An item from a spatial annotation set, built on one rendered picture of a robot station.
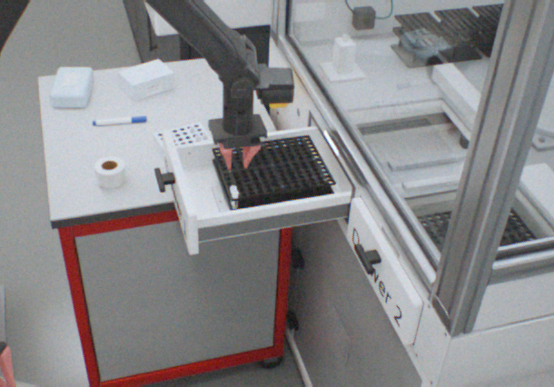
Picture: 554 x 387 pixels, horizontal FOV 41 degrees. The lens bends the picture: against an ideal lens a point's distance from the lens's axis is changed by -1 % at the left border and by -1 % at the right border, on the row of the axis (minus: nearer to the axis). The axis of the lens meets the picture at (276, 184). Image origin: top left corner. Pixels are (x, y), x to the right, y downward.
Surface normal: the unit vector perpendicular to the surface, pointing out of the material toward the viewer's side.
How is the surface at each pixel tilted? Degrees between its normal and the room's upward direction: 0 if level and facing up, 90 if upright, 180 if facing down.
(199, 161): 90
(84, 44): 0
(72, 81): 0
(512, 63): 90
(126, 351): 90
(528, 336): 90
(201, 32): 115
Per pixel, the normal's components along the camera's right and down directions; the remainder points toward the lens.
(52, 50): 0.04, -0.78
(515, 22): -0.96, 0.15
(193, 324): 0.28, 0.61
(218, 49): 0.12, 0.86
